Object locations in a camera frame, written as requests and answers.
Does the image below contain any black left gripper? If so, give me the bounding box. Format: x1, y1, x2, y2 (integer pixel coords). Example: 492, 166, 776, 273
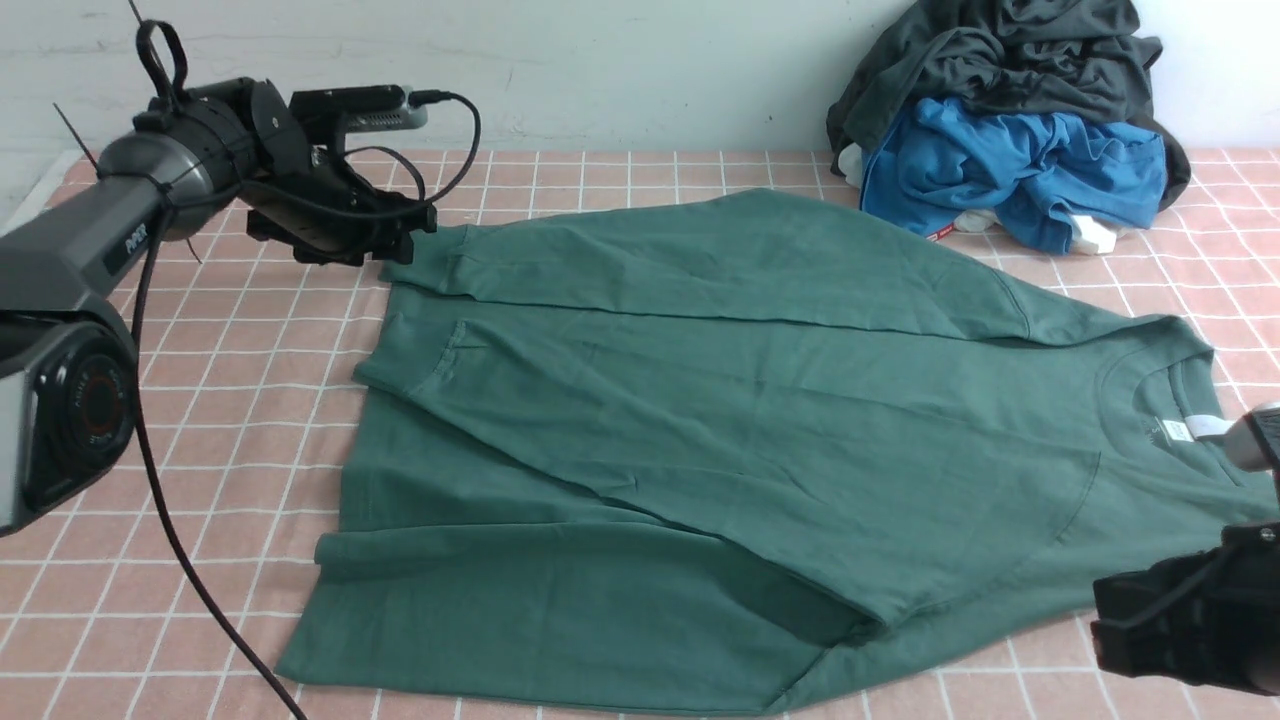
134, 78, 436, 266

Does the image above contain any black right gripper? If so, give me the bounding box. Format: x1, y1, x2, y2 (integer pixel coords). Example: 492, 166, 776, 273
1091, 521, 1279, 697

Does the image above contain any green long-sleeved shirt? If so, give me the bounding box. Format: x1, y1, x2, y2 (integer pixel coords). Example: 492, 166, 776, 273
276, 190, 1277, 717

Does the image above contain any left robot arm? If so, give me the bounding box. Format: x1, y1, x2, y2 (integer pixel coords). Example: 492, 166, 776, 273
1, 78, 436, 536

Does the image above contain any blue garment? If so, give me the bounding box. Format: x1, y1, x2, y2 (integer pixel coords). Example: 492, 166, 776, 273
860, 97, 1169, 255

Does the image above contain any dark grey garment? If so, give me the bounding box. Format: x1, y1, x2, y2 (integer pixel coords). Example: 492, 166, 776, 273
826, 1, 1192, 208

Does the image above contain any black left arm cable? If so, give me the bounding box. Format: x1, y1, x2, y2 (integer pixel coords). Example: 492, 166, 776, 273
128, 90, 483, 720

